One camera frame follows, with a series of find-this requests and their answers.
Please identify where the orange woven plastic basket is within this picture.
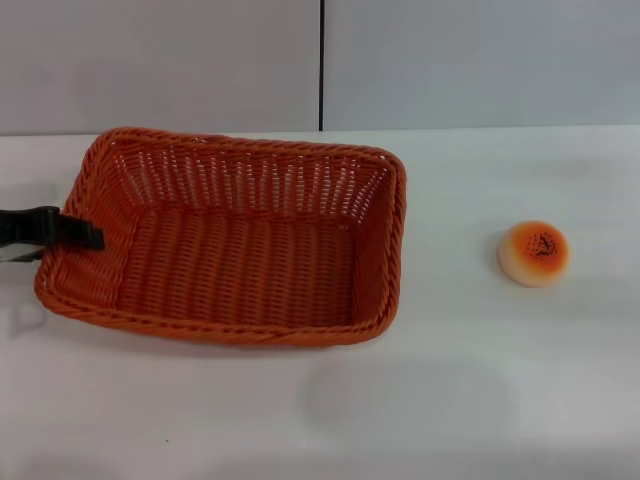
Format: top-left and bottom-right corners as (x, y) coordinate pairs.
(33, 126), (407, 350)

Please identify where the round toy bread bun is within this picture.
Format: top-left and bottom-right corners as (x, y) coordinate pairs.
(495, 220), (571, 289)

